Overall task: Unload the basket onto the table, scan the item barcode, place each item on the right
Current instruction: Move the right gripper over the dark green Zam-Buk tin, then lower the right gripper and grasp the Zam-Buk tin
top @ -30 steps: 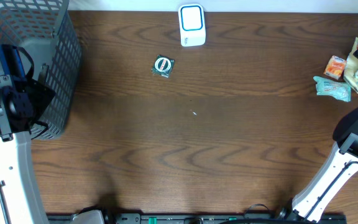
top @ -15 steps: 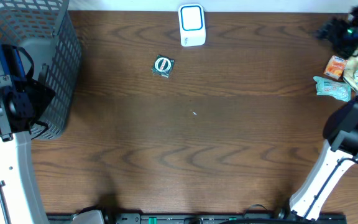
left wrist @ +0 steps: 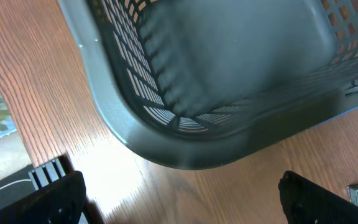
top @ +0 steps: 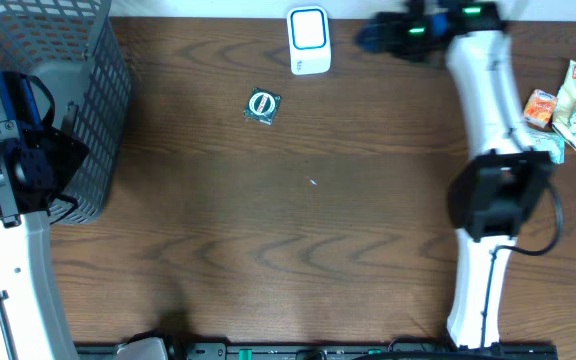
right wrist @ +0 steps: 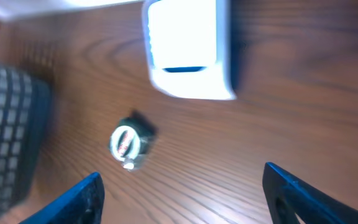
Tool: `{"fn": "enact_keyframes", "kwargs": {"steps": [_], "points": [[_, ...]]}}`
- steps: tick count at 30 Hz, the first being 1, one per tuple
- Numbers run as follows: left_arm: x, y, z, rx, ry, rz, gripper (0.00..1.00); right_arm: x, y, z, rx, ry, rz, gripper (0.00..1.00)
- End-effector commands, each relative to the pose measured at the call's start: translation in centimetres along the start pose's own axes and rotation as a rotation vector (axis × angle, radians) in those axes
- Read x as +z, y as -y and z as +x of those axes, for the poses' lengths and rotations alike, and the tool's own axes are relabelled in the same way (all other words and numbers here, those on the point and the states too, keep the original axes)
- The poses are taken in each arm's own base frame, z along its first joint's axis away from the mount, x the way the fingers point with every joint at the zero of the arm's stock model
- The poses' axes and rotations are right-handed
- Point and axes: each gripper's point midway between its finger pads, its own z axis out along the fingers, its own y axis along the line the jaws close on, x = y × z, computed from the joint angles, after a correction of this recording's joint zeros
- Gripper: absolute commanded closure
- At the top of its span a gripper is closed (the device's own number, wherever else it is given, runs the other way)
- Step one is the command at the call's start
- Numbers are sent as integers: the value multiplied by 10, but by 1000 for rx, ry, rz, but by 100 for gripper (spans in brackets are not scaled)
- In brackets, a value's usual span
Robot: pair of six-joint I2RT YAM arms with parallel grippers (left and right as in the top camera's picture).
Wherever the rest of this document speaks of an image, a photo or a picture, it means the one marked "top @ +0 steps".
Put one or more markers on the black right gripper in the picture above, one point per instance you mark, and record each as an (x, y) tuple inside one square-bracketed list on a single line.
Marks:
[(378, 38)]

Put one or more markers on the orange Kleenex tissue pack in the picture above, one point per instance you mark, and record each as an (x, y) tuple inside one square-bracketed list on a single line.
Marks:
[(539, 108)]

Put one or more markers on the teal snack packet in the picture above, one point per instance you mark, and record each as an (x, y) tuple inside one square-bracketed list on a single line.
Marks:
[(550, 142)]

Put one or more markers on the round tape packet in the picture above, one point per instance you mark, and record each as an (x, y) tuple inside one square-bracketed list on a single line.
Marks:
[(262, 106)]

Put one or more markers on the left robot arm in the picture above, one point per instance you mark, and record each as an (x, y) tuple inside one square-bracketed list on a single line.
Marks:
[(37, 161)]

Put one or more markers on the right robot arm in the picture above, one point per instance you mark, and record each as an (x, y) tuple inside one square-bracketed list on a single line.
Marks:
[(500, 186)]

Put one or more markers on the white barcode scanner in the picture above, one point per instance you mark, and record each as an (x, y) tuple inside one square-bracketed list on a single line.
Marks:
[(309, 40)]

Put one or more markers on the dark grey mesh basket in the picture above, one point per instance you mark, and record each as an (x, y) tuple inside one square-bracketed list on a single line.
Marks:
[(71, 47)]

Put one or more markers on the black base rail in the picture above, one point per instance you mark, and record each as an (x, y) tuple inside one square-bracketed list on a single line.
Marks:
[(157, 349)]

